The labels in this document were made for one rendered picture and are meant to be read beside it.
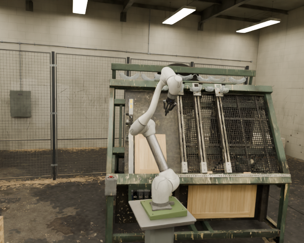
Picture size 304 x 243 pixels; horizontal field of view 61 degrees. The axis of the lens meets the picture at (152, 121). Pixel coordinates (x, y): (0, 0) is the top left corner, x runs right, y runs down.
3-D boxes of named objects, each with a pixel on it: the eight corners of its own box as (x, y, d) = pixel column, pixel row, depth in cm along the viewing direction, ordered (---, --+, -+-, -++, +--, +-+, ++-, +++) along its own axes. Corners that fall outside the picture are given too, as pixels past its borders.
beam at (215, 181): (105, 186, 294) (105, 184, 284) (106, 175, 299) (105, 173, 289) (286, 184, 322) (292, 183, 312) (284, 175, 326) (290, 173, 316)
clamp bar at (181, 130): (179, 173, 304) (184, 169, 282) (173, 86, 350) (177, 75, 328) (187, 173, 305) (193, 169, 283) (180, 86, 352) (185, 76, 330)
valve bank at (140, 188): (128, 209, 276) (129, 188, 273) (128, 204, 291) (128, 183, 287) (174, 209, 283) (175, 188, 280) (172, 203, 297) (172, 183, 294)
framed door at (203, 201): (186, 218, 330) (186, 219, 328) (188, 176, 323) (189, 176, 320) (253, 216, 341) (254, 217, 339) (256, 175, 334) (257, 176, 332)
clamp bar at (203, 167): (199, 173, 307) (205, 169, 285) (190, 86, 353) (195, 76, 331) (207, 173, 308) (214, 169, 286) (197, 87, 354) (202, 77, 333)
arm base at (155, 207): (176, 209, 234) (176, 203, 233) (152, 211, 230) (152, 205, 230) (172, 200, 252) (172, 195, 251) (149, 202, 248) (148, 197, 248)
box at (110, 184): (104, 196, 265) (104, 179, 263) (105, 192, 277) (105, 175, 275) (116, 196, 267) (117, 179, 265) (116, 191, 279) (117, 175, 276)
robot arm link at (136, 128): (134, 116, 242) (143, 115, 254) (123, 129, 250) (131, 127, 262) (143, 128, 239) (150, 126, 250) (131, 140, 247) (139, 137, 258)
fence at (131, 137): (128, 174, 296) (128, 173, 293) (129, 100, 334) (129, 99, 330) (132, 174, 297) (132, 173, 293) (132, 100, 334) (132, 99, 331)
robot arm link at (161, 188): (148, 201, 237) (147, 178, 235) (158, 194, 253) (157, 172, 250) (163, 205, 229) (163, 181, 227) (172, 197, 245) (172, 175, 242)
